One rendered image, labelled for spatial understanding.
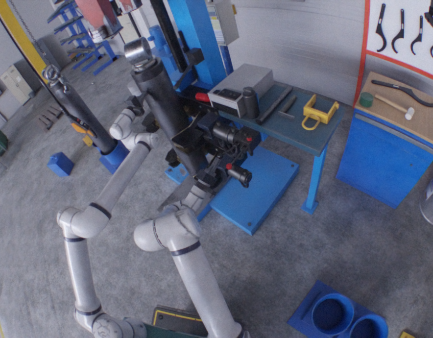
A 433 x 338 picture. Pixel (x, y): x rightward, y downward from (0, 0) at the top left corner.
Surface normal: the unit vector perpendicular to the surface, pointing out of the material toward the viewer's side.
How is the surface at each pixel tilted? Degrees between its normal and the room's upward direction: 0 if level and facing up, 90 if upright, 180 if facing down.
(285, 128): 0
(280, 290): 0
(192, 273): 34
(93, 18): 90
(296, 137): 0
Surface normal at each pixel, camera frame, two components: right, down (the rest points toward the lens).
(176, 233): -0.04, -0.06
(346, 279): -0.25, -0.58
